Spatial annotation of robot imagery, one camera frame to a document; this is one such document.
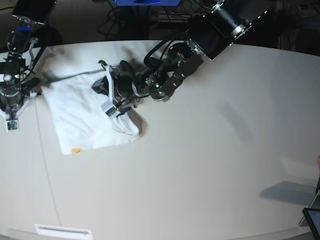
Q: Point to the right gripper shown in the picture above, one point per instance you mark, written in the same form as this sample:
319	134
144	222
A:
9	98

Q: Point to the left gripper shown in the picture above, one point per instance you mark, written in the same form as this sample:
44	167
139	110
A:
124	80

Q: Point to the white printed T-shirt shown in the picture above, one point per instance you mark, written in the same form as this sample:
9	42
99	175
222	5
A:
79	121

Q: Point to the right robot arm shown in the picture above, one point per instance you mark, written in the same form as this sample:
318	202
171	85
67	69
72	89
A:
26	43

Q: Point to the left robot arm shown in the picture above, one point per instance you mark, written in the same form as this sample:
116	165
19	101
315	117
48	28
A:
180	54

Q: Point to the power strip with red light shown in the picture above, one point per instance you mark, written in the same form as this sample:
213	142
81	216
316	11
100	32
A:
170	18

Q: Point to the white paper label strip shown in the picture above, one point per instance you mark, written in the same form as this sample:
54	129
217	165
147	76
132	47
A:
63	232

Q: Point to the black tablet device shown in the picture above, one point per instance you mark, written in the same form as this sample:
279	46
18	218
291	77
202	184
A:
312	221

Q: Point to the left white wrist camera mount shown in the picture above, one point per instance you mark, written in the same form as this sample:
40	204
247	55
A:
111	107

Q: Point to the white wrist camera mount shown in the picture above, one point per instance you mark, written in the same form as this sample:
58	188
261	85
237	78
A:
12	124
111	107

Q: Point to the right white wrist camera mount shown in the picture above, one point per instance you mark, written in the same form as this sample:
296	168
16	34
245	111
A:
12	124

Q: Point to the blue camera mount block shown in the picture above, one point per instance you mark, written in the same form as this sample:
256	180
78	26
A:
122	3

